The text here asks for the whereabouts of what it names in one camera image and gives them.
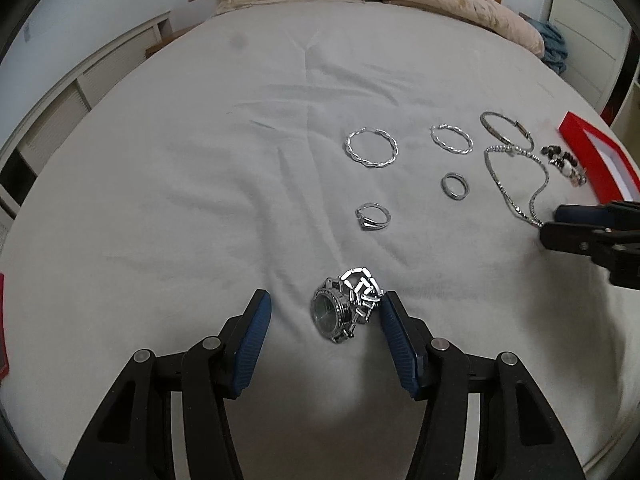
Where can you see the silver wristwatch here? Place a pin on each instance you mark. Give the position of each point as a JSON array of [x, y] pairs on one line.
[[340, 304]]

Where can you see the blue crumpled clothing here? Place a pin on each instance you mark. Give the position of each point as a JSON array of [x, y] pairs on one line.
[[555, 48]]

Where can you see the small twisted silver hoop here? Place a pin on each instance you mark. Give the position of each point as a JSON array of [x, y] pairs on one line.
[[452, 139]]

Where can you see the large twisted silver hoop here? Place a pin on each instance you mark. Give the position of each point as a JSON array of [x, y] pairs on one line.
[[371, 148]]

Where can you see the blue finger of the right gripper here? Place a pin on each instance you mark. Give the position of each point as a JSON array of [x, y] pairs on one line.
[[597, 242], [617, 216]]

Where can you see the red jewelry box tray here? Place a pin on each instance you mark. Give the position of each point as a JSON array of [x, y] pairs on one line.
[[610, 172]]

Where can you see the red cased smartphone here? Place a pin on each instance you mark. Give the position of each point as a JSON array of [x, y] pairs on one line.
[[4, 360]]

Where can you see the wooden nightstand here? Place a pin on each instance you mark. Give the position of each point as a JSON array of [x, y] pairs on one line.
[[164, 42]]

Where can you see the white bed sheet mattress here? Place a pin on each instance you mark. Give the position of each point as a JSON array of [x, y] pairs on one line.
[[218, 167]]

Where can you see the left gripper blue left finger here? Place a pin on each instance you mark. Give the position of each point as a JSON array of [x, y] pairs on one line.
[[129, 435]]

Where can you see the white wardrobe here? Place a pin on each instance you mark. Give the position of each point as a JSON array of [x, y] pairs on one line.
[[597, 35]]

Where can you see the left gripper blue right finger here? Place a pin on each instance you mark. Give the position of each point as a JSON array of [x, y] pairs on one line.
[[520, 435]]

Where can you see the white louvered cabinet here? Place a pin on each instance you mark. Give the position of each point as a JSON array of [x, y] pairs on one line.
[[54, 117]]

